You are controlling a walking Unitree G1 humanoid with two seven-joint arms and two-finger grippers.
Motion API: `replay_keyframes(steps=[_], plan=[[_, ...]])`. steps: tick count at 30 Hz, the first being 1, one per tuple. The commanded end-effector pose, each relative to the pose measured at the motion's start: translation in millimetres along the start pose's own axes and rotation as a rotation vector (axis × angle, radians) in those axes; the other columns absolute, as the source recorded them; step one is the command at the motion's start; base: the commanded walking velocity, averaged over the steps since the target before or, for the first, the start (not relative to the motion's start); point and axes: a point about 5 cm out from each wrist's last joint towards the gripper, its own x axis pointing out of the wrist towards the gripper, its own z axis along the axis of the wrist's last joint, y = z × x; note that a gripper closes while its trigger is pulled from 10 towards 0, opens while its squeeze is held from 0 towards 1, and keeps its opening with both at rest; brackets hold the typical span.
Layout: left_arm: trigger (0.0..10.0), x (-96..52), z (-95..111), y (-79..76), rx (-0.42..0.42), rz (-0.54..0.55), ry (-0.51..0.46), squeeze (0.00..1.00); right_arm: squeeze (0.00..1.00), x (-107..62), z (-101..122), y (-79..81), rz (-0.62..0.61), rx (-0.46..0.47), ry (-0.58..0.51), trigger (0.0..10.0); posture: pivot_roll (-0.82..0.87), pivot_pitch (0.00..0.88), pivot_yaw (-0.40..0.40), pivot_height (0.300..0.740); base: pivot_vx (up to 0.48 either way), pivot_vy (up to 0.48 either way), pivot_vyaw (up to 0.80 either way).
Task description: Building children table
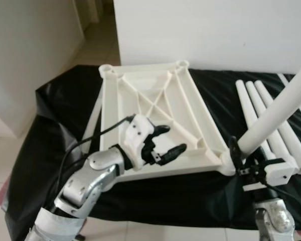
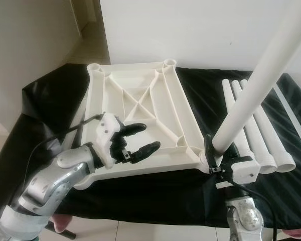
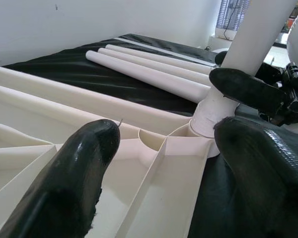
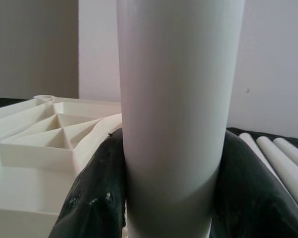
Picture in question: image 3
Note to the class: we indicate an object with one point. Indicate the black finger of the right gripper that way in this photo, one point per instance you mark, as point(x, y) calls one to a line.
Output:
point(221, 59)
point(243, 86)

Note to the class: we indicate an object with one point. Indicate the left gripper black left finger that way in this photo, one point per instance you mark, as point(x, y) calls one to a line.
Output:
point(64, 188)

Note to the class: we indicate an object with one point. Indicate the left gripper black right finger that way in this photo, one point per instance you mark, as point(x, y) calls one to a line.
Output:
point(263, 173)

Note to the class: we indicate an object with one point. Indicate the white plastic children table top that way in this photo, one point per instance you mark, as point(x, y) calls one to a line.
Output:
point(39, 104)

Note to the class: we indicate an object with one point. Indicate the window with blinds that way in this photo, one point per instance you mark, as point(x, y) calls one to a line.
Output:
point(224, 15)

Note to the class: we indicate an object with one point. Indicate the black table cloth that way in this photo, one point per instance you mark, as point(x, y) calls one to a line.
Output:
point(64, 62)

